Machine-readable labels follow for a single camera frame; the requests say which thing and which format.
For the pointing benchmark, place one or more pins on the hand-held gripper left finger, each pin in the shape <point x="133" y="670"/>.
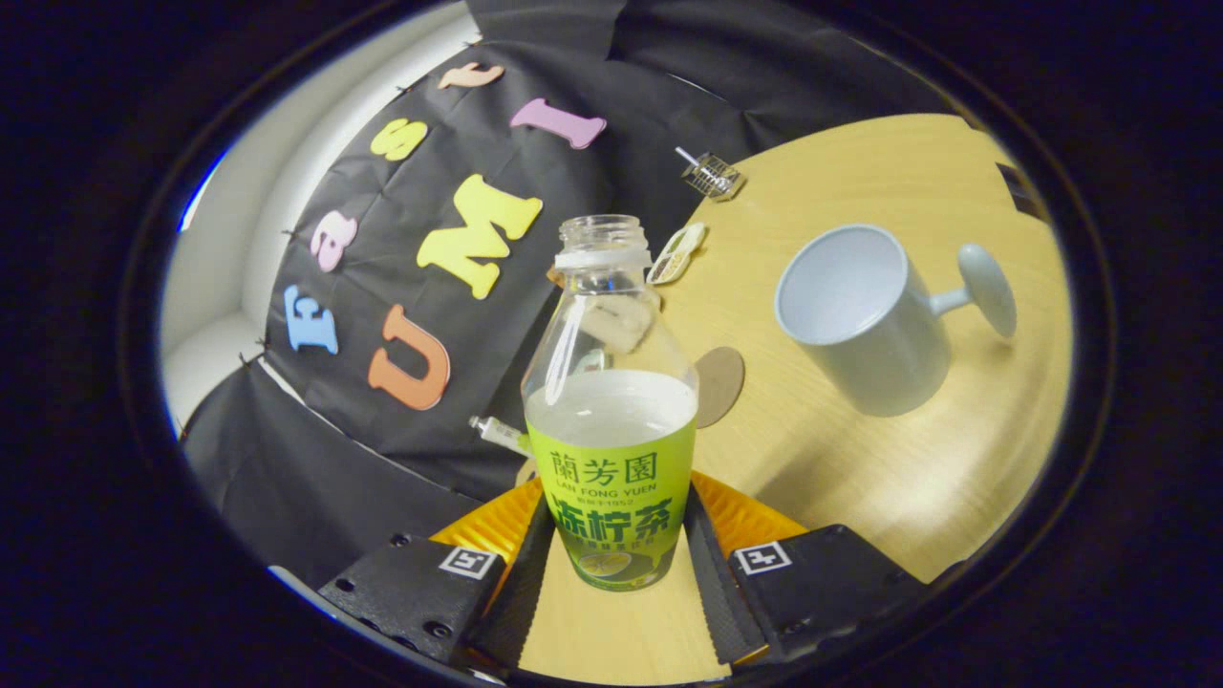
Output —
<point x="521" y="602"/>

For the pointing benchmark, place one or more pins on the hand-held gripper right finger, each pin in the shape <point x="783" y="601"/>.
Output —
<point x="712" y="592"/>

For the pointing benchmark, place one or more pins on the green label juice bottle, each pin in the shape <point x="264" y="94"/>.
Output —
<point x="611" y="478"/>

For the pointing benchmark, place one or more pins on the round brown coaster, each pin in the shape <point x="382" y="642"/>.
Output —
<point x="721" y="382"/>

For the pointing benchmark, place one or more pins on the pale blue cup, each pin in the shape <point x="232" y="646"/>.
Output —
<point x="879" y="363"/>

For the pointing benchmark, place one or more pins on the small white green bottle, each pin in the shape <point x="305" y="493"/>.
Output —
<point x="497" y="435"/>

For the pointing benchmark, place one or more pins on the wooden table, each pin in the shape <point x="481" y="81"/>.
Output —
<point x="908" y="478"/>

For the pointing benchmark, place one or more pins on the white food tray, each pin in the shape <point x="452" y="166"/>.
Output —
<point x="676" y="253"/>

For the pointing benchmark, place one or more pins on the white straw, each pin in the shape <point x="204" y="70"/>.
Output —
<point x="685" y="155"/>

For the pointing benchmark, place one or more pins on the black table edge clamp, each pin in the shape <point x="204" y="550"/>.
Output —
<point x="1019" y="191"/>

